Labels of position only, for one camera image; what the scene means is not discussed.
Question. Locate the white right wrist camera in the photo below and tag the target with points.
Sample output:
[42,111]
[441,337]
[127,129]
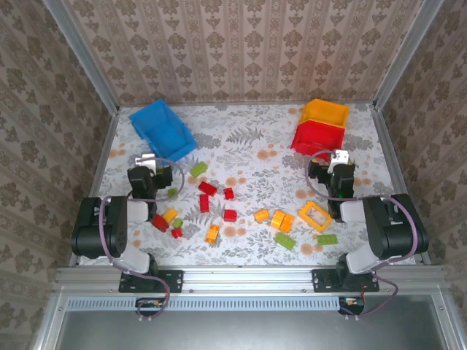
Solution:
[341,156]

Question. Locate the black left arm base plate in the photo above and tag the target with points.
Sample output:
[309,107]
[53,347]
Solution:
[171,280]

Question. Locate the grey metal sheet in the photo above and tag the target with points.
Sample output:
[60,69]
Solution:
[255,331]

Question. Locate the long green lego brick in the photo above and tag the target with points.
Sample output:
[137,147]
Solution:
[327,239]
[285,241]

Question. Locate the black connector with orange plug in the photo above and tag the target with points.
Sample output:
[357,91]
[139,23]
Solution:
[346,309]
[146,304]

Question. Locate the red plastic bin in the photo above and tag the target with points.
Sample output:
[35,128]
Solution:
[317,136]

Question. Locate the yellow lego brick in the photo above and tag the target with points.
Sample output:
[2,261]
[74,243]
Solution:
[170,215]

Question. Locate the blue plastic bin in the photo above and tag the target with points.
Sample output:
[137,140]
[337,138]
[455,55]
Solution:
[164,135]

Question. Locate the aluminium table side rail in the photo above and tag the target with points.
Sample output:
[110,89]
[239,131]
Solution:
[386,146]
[106,146]

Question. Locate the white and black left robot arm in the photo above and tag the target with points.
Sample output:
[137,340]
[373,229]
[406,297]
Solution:
[95,233]

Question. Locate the yellow plastic bin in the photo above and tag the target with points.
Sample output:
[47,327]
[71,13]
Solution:
[324,109]

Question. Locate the aluminium mounting rail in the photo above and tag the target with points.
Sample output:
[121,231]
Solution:
[248,279]

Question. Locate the light green lego brick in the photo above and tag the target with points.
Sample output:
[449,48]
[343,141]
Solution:
[198,170]

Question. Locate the small red lego brick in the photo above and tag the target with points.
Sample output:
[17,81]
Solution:
[228,193]
[176,233]

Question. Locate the yellow lego window frame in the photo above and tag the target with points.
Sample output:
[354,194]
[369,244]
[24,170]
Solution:
[327,219]

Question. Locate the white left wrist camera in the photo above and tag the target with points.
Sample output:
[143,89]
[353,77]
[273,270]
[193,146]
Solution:
[144,160]

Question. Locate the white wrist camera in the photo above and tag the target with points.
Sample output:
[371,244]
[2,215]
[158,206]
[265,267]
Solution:
[144,160]
[341,156]

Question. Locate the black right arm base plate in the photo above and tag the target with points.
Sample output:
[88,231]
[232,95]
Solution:
[323,280]

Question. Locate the aluminium frame post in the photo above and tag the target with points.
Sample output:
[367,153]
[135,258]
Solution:
[405,58]
[84,54]

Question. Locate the long orange lego brick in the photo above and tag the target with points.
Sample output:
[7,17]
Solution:
[212,233]

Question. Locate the long red lego brick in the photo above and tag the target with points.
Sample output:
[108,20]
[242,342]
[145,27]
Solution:
[204,203]

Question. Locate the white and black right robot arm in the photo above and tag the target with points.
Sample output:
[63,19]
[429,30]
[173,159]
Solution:
[394,233]

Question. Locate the floral patterned table cover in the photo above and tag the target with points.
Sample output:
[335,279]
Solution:
[255,164]

